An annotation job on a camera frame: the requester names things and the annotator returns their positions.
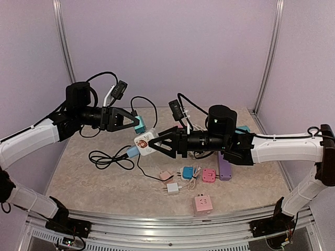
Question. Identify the left aluminium frame post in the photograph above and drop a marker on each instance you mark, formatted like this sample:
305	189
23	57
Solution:
65	41

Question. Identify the aluminium frame post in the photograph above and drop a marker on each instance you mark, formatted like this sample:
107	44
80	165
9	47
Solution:
65	41
270	56

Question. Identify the pink socket adapter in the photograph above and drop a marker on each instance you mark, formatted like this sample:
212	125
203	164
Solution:
209	175

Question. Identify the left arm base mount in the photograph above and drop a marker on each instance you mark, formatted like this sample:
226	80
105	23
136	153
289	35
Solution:
70	227

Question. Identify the white cube socket adapter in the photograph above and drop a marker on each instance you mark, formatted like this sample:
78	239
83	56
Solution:
142	142

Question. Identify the pink cube socket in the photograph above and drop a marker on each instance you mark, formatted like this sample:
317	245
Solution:
202	205

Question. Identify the blue plug adapter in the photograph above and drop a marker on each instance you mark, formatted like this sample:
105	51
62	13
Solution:
186	173

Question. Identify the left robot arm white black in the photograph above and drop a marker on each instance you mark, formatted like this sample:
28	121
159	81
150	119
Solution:
79	109

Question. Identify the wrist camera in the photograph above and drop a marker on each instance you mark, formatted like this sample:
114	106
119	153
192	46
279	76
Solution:
115	93
179	115

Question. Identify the pink charger plug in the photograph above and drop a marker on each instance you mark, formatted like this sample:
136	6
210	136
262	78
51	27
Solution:
166	177

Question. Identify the right aluminium frame post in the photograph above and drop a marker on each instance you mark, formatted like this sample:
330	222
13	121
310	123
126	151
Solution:
270	56

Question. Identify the light blue charger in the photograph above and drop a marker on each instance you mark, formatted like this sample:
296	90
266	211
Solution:
132	151

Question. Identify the teal power strip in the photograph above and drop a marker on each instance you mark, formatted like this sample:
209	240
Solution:
243	128

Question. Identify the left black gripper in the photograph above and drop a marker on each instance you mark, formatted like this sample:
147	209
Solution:
107	113

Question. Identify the white usb charger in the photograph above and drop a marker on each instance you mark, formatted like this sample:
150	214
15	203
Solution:
172	188

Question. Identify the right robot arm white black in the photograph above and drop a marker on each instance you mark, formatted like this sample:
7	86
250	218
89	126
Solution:
240	147

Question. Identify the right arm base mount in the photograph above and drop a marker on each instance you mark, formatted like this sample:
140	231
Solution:
278	222

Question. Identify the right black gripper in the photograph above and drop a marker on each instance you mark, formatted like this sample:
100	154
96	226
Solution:
180	135

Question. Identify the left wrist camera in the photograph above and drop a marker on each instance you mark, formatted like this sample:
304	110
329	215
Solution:
115	93

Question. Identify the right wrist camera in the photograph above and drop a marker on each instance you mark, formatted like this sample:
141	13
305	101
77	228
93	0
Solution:
179	115

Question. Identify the teal usb charger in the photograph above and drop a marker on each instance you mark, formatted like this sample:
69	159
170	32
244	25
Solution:
141	127

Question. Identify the purple power strip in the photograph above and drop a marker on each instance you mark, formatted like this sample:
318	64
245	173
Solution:
224	168

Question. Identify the front aluminium rail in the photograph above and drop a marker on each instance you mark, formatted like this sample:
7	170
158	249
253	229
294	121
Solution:
229	231

